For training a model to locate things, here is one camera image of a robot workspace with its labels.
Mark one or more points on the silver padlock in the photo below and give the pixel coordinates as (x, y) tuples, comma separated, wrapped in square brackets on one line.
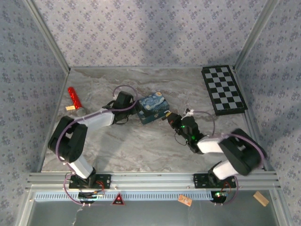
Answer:
[(165, 117)]

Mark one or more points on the starry night print box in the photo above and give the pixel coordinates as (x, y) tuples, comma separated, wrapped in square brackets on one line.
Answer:
[(152, 106)]

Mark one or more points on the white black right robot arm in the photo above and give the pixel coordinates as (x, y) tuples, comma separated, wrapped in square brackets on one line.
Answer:
[(209, 144)]

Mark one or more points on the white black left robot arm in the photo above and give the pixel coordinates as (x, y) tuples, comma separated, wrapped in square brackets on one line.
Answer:
[(101, 118)]

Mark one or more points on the red glitter toy microphone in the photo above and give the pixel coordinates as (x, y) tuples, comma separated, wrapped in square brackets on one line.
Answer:
[(74, 99)]

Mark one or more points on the black grey chessboard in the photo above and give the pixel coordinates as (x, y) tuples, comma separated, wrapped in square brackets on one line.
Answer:
[(223, 89)]

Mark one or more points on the small wooden tag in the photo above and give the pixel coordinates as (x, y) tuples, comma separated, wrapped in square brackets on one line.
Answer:
[(70, 108)]

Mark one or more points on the orange paper tag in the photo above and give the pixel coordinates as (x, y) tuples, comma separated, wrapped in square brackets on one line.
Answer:
[(185, 200)]

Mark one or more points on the small electronics board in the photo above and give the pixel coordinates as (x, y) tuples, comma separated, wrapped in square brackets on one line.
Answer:
[(91, 196), (218, 195)]

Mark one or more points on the red triangle warning sign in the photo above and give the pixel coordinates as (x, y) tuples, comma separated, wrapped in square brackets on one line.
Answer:
[(118, 200)]

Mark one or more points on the wooden block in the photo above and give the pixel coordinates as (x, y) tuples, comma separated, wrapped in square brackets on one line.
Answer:
[(261, 199)]

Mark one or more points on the aluminium front rail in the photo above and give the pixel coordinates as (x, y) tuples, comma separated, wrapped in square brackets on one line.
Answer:
[(150, 180)]

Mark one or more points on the aluminium corner post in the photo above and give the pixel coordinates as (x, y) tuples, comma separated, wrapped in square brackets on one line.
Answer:
[(49, 37), (255, 33)]

